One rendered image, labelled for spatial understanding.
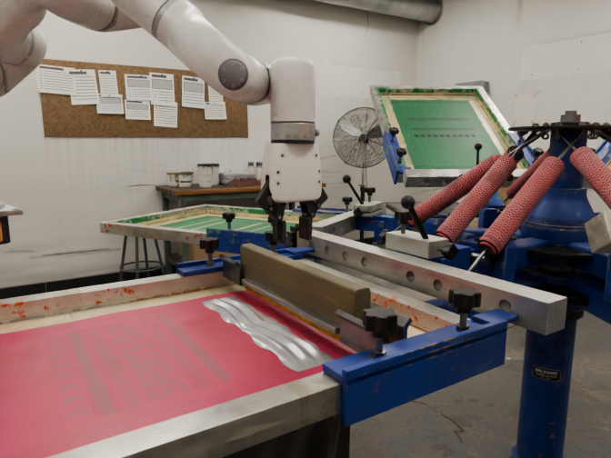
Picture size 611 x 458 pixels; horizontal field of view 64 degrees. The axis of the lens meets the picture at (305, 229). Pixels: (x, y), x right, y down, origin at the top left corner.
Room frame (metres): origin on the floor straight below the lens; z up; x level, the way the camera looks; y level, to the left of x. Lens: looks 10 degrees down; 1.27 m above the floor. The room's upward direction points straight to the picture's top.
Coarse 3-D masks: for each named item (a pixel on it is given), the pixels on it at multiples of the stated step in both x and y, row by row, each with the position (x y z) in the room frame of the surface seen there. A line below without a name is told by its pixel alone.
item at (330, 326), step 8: (248, 280) 0.94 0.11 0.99; (256, 288) 0.89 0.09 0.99; (264, 288) 0.89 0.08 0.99; (272, 296) 0.84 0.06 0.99; (280, 296) 0.84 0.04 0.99; (280, 304) 0.82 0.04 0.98; (288, 304) 0.79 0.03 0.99; (296, 304) 0.79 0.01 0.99; (296, 312) 0.77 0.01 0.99; (304, 312) 0.76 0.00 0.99; (312, 312) 0.75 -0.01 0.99; (312, 320) 0.73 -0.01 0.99; (320, 320) 0.72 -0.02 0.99; (328, 320) 0.72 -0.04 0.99; (328, 328) 0.70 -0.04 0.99; (336, 328) 0.68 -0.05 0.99
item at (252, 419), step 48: (96, 288) 0.90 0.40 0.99; (144, 288) 0.94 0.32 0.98; (192, 288) 0.99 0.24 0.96; (384, 288) 0.90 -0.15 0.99; (288, 384) 0.52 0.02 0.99; (336, 384) 0.52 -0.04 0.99; (144, 432) 0.43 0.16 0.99; (192, 432) 0.43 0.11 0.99; (240, 432) 0.45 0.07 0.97; (288, 432) 0.49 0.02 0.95
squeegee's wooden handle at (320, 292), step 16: (256, 256) 0.92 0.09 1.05; (272, 256) 0.88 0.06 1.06; (256, 272) 0.92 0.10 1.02; (272, 272) 0.87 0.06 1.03; (288, 272) 0.82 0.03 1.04; (304, 272) 0.78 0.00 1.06; (320, 272) 0.76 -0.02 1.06; (272, 288) 0.87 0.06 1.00; (288, 288) 0.82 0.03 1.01; (304, 288) 0.78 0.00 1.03; (320, 288) 0.74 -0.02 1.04; (336, 288) 0.70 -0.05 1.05; (352, 288) 0.68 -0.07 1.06; (368, 288) 0.68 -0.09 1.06; (304, 304) 0.78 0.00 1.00; (320, 304) 0.74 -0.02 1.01; (336, 304) 0.70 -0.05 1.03; (352, 304) 0.67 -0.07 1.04; (368, 304) 0.68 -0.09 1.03; (336, 320) 0.70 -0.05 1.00
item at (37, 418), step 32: (288, 320) 0.82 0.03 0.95; (224, 352) 0.69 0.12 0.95; (256, 352) 0.69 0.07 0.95; (352, 352) 0.69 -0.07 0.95; (32, 384) 0.59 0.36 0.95; (224, 384) 0.59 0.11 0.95; (256, 384) 0.59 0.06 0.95; (0, 416) 0.51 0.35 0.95; (32, 416) 0.51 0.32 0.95; (128, 416) 0.51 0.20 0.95; (160, 416) 0.51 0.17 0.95; (0, 448) 0.45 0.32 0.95; (32, 448) 0.45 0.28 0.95; (64, 448) 0.45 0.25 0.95
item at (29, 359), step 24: (120, 312) 0.87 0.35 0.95; (144, 312) 0.87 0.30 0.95; (168, 312) 0.87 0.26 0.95; (192, 312) 0.87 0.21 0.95; (216, 312) 0.87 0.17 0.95; (264, 312) 0.87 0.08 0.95; (0, 336) 0.75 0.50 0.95; (24, 336) 0.75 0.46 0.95; (0, 360) 0.66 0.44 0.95; (24, 360) 0.66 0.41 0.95; (0, 384) 0.59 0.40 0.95
